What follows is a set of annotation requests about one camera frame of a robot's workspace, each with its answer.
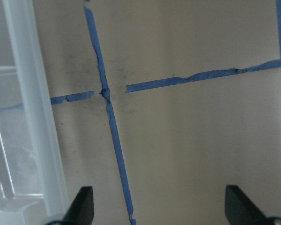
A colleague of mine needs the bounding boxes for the clear plastic box lid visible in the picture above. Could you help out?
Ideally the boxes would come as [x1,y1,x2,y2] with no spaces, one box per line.
[0,0,69,225]

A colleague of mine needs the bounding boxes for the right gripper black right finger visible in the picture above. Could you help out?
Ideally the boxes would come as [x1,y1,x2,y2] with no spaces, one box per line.
[225,185,281,225]

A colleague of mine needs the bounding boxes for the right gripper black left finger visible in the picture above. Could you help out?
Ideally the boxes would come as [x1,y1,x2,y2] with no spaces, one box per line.
[46,186,94,225]

